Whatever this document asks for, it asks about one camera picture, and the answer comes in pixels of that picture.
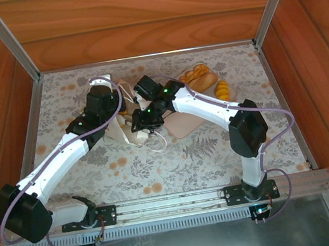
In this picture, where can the small circuit board connector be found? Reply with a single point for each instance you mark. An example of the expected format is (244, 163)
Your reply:
(100, 239)
(261, 211)

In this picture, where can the long tan fake bread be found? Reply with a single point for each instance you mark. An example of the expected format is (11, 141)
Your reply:
(206, 82)

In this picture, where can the aluminium mounting rail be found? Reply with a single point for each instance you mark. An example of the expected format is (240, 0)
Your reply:
(171, 204)

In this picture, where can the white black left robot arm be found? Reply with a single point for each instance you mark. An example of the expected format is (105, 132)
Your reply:
(57, 163)

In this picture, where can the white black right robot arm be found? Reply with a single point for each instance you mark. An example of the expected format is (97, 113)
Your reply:
(206, 106)

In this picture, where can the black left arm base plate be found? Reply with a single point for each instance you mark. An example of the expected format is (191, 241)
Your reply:
(107, 214)

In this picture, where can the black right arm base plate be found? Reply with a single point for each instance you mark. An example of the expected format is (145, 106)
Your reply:
(233, 195)

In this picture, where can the printed paper bag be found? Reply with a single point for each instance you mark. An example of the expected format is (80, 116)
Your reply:
(116, 134)

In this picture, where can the floral tablecloth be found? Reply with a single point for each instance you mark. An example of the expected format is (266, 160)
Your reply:
(159, 168)

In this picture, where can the grey side edge strip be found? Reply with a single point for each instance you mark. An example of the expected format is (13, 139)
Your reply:
(32, 120)

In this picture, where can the yellow ridged fake bread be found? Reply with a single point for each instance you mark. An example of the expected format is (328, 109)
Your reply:
(222, 91)

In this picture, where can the pink plastic tray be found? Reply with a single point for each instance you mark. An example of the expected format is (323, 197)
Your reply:
(184, 126)

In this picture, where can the braided orange fake bread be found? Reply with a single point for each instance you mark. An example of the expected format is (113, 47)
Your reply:
(195, 73)

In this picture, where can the thin aluminium edge rail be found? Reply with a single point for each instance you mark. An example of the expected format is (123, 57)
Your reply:
(171, 53)

